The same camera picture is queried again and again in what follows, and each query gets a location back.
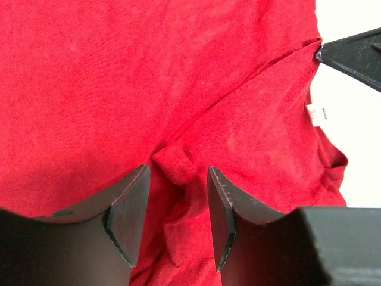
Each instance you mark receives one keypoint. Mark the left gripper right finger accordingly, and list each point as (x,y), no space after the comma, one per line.
(255,244)

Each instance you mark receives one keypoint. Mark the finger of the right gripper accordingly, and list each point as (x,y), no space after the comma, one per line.
(357,56)

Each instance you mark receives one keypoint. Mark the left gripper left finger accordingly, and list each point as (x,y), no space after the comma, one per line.
(94,242)

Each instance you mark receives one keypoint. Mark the red t shirt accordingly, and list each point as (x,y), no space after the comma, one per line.
(92,89)

